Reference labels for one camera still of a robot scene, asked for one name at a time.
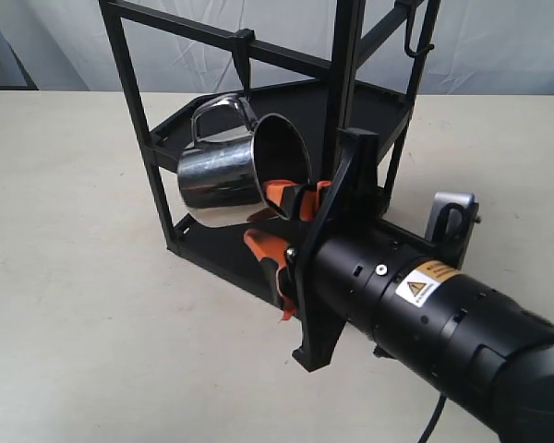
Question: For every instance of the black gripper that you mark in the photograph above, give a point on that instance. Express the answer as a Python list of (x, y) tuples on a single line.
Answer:
[(349, 263)]

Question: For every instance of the stainless steel mug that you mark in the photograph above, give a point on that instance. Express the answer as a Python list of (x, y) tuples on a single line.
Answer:
[(232, 154)]

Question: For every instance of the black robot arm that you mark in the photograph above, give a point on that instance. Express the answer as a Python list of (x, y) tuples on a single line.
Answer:
[(474, 345)]

